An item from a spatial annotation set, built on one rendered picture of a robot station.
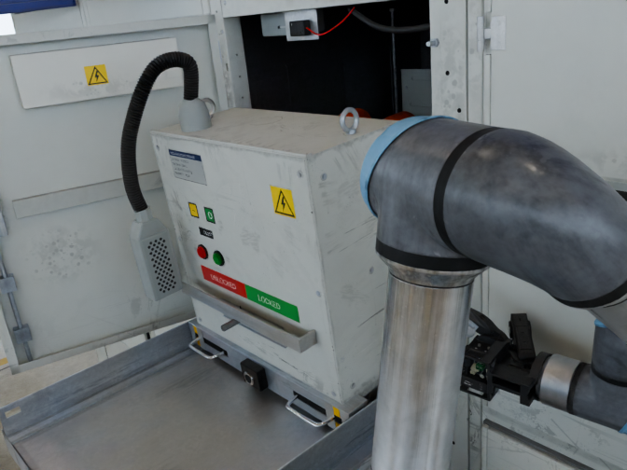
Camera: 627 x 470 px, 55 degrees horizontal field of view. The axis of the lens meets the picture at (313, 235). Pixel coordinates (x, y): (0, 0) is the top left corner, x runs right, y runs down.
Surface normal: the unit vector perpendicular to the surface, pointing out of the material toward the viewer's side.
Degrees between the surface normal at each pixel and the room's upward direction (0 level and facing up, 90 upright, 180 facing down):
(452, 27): 90
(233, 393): 0
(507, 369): 4
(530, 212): 73
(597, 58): 90
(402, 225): 81
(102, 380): 90
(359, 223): 90
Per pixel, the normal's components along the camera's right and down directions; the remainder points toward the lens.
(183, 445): -0.10, -0.93
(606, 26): -0.72, 0.31
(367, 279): 0.68, 0.20
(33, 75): 0.48, 0.27
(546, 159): 0.12, -0.60
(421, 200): -0.90, 0.17
